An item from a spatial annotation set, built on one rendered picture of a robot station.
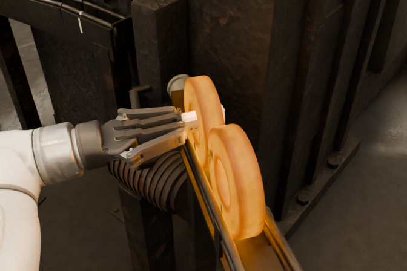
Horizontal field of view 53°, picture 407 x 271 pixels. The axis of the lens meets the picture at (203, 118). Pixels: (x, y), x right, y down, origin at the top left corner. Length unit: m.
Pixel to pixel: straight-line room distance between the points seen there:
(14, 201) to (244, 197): 0.30
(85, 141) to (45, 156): 0.06
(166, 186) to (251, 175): 0.38
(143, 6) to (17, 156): 0.40
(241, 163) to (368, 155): 1.31
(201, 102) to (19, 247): 0.31
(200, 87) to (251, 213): 0.22
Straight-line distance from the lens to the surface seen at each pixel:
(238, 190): 0.49
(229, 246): 0.52
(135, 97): 0.93
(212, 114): 0.61
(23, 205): 0.61
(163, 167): 0.86
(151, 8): 0.86
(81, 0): 1.18
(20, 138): 0.66
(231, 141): 0.51
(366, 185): 1.65
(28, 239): 0.59
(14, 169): 0.64
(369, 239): 1.49
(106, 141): 0.66
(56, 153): 0.64
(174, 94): 0.73
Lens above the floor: 1.13
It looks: 38 degrees down
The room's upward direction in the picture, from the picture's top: straight up
